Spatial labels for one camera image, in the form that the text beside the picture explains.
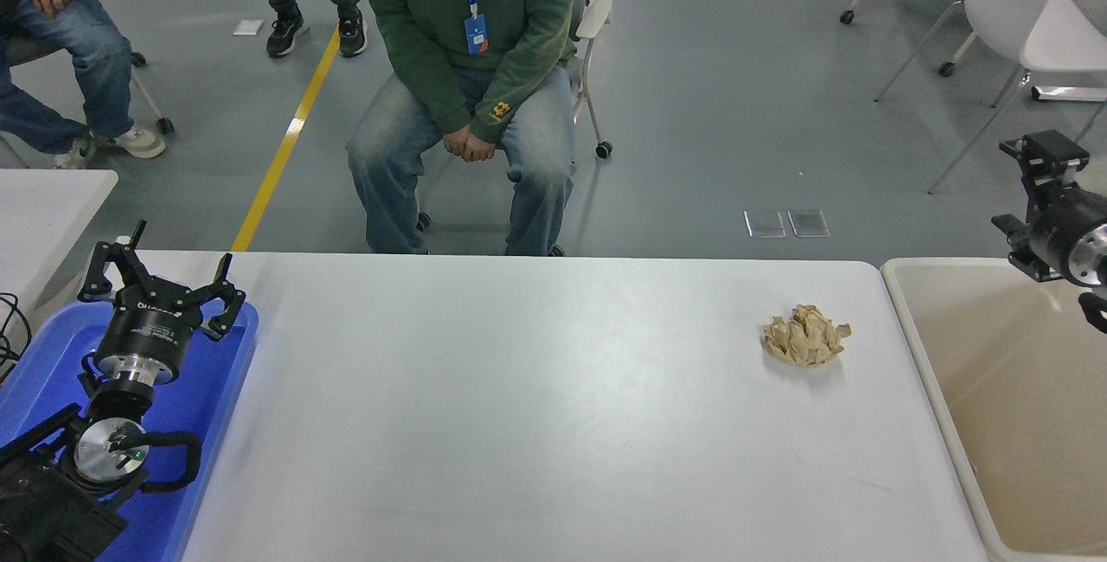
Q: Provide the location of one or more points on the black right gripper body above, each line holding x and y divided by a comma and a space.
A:
1059, 220

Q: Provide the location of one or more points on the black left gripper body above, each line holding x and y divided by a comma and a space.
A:
147, 333

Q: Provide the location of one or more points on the person's right hand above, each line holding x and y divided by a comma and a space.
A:
460, 142

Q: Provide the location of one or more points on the person's left hand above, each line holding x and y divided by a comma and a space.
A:
487, 148

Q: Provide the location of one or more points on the white metal floor foot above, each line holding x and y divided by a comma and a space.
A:
1072, 94

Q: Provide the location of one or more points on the blue plastic tray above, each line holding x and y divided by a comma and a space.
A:
216, 389

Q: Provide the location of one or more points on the white side table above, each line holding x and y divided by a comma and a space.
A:
43, 216

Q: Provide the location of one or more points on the large pale plastic bin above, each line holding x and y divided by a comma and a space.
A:
1020, 389

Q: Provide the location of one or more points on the seated person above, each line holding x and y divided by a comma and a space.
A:
432, 52
78, 52

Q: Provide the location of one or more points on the clear floor plate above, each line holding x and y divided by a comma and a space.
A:
765, 224
809, 223

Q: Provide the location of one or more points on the crumpled tan paper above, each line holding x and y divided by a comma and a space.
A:
806, 337

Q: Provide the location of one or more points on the white chair with casters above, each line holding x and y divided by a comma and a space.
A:
593, 17

